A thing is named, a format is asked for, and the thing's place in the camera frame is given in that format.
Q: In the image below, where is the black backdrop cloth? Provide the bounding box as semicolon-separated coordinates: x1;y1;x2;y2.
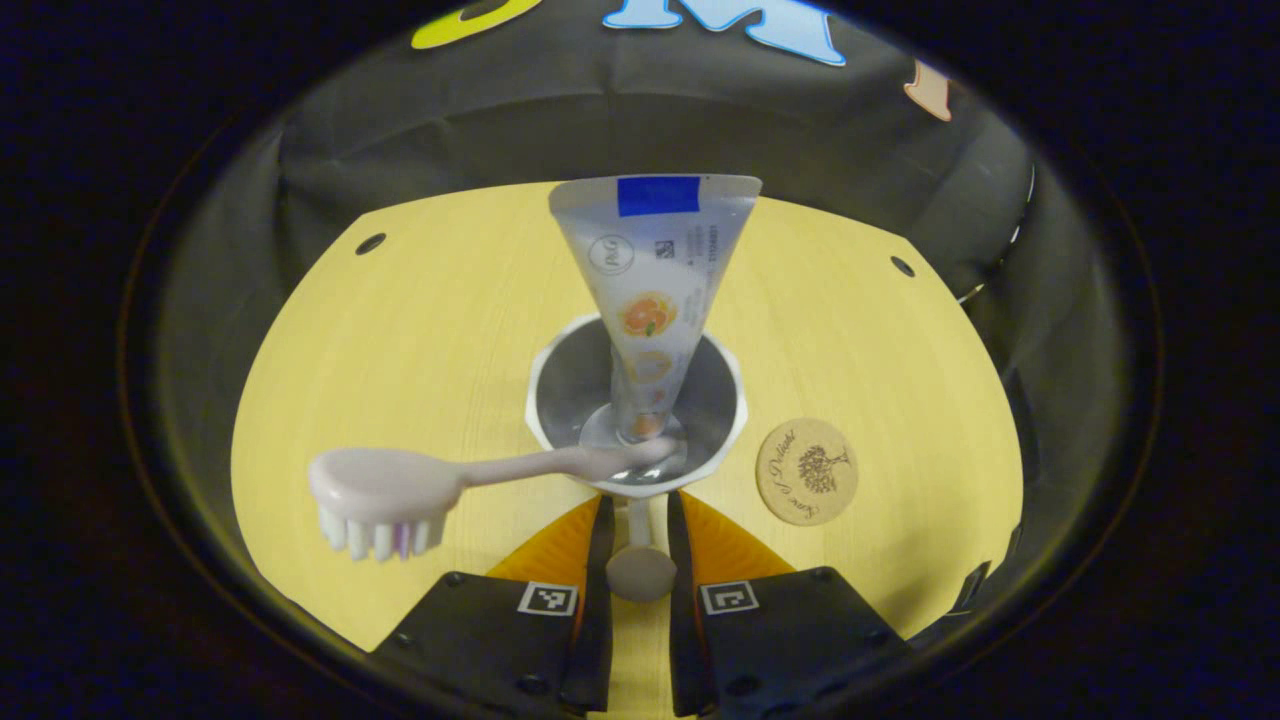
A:
155;0;1111;641

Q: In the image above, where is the white cup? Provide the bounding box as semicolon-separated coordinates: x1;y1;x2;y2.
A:
524;313;750;605

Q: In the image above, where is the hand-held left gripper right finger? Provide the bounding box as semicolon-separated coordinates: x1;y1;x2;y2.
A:
665;489;915;718

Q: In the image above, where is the pink toothbrush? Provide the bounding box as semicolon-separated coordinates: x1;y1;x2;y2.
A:
307;436;683;564

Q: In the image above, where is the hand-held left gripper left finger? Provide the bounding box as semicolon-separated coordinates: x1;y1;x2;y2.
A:
373;493;618;717

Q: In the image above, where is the white toothpaste tube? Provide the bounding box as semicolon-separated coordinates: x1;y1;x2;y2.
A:
548;174;764;447

